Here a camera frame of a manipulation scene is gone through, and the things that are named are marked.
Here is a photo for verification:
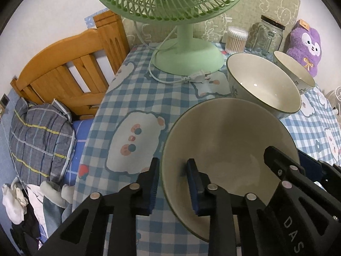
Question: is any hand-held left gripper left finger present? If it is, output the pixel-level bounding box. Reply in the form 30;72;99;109
35;157;160;256

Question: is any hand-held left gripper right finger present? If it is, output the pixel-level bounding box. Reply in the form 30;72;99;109
186;158;289;256

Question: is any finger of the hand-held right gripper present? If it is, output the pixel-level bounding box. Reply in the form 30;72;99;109
264;146;307;190
298;151;341;192

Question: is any white bowl with dark rim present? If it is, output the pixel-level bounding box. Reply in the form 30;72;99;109
161;97;300;243

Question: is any white floor fan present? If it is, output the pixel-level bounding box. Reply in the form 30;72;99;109
326;87;341;115

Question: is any large bowl with blue print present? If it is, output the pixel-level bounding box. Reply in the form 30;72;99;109
226;53;302;120

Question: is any small blue floral bowl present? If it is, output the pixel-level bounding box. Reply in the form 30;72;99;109
273;51;316;95

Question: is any blue bed sheet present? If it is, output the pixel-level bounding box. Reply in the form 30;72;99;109
64;119;94;190

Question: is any blue checkered tablecloth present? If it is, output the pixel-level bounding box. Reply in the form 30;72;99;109
75;43;341;256

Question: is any grey cloth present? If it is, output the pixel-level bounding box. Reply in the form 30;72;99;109
41;181;75;209

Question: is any blue denim garment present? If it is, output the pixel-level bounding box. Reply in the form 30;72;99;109
43;195;66;239

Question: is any purple plush toy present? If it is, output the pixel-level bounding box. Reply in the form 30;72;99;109
286;19;322;78

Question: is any glass jar with black lid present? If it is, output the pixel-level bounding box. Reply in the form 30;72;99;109
250;15;285;58

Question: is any grey plaid pillow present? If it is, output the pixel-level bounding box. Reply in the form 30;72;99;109
9;98;76;186

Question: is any cotton swab container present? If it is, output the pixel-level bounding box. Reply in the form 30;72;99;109
225;27;249;54

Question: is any dark clothes pile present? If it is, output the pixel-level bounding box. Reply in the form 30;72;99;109
11;205;48;252

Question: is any white crumpled cloth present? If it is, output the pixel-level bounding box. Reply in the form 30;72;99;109
2;183;27;225

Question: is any green desk fan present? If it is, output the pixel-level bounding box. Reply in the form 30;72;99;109
88;0;253;74

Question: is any wooden bed headboard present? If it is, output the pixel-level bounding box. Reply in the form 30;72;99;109
11;10;131;120

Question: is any white fan power cable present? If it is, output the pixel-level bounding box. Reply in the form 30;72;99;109
134;21;212;84

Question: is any green patterned wall panel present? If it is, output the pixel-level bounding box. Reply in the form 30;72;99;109
123;0;301;48

